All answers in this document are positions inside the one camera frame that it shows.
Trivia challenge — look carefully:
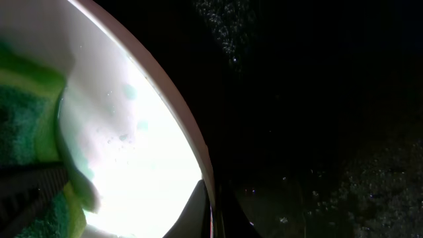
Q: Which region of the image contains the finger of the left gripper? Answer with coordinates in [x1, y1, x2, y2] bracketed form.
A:
[1, 162, 69, 237]

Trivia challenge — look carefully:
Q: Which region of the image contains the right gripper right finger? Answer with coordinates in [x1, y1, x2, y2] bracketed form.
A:
[217, 185, 260, 238]

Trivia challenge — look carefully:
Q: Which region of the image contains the white plate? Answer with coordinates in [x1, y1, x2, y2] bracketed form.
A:
[1, 0, 215, 237]

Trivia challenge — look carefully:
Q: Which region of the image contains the green sponge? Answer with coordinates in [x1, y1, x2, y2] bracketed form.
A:
[1, 45, 98, 237]

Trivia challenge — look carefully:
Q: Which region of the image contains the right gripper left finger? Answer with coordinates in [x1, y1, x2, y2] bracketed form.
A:
[163, 180, 212, 238]

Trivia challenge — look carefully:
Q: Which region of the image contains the round black tray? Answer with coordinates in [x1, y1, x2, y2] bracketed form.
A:
[92, 0, 423, 238]

